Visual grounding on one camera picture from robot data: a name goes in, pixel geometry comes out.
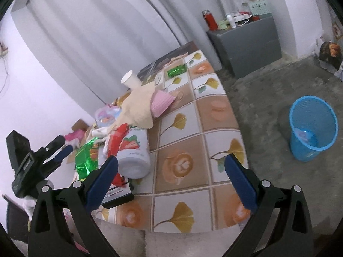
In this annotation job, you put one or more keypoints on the small white bottle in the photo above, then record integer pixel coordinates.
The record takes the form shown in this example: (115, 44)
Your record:
(231, 21)

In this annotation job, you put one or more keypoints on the beige cloth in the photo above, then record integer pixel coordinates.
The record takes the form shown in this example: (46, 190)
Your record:
(136, 104)

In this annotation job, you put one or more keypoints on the red snack packet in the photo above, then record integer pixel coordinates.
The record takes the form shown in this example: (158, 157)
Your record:
(116, 139)

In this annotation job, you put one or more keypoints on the pink packet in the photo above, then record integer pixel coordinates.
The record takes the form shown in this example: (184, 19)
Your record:
(75, 135)

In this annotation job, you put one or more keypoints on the white curtain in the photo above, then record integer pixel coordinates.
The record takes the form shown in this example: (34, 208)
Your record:
(93, 32)

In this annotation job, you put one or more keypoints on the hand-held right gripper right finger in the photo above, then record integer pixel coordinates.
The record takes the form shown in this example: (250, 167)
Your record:
(239, 182)

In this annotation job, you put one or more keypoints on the white strawberry print canister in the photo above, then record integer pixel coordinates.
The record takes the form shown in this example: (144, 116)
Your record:
(134, 160)

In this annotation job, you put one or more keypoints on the clear plastic container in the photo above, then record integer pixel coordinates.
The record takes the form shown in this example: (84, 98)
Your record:
(107, 115)

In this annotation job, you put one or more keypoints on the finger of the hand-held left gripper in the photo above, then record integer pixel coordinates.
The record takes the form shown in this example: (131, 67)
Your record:
(65, 151)
(56, 141)

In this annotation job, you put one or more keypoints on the brown cardboard box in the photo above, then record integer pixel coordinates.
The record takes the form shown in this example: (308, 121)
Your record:
(80, 125)

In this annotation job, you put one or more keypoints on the white power strip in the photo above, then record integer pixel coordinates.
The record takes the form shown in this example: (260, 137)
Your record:
(242, 18)

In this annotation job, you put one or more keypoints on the small green foil wrapper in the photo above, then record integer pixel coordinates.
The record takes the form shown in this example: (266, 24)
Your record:
(176, 71)

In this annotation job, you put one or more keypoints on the blue plastic waste basket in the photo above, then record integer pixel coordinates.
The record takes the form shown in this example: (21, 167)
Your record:
(302, 150)

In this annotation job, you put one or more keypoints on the large green foil wrapper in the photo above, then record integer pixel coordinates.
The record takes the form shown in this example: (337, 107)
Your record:
(85, 160)

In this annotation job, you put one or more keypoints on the pale printed wrapper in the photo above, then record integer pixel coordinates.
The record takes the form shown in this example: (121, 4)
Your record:
(305, 136)

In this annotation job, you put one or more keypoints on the red thermos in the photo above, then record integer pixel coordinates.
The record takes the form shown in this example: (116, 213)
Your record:
(210, 21)

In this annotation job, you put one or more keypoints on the white paper cup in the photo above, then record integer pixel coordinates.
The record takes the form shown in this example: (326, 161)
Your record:
(129, 79)

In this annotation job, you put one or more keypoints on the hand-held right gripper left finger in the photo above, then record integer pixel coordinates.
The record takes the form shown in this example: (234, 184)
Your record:
(103, 182)

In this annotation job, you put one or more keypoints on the orange red packet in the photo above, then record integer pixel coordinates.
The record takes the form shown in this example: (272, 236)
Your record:
(119, 179)

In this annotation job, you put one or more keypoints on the black and white box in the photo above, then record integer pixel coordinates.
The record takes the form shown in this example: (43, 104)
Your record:
(118, 194)

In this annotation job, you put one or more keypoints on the white cloth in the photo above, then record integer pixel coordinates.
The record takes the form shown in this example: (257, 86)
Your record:
(100, 131)

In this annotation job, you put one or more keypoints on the grey cabinet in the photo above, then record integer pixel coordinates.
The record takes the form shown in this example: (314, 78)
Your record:
(246, 45)

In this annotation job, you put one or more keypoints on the pink knit hat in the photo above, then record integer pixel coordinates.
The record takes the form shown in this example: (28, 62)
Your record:
(160, 103)

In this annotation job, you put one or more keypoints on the dark printed box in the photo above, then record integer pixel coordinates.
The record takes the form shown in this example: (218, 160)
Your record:
(329, 55)

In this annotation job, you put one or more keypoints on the pale green packet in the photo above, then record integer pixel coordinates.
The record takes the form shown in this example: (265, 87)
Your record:
(223, 25)

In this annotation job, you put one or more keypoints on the green woven basket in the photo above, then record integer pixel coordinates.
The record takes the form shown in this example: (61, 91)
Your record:
(259, 8)

